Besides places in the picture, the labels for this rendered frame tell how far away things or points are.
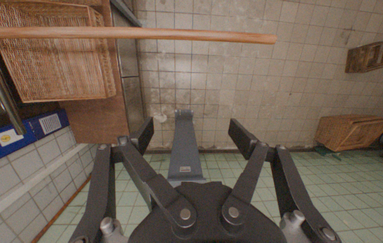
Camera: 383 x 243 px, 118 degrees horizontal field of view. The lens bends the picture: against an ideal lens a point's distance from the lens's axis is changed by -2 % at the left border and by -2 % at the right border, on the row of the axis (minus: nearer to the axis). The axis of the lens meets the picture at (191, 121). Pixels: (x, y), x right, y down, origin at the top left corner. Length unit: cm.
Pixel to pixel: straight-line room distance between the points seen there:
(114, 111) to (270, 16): 195
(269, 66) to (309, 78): 64
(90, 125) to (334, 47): 297
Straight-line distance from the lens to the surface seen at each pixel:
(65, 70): 140
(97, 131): 144
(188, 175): 71
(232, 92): 180
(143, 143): 17
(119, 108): 125
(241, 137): 18
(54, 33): 61
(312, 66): 239
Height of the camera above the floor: 166
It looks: 68 degrees down
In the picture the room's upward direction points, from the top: 170 degrees clockwise
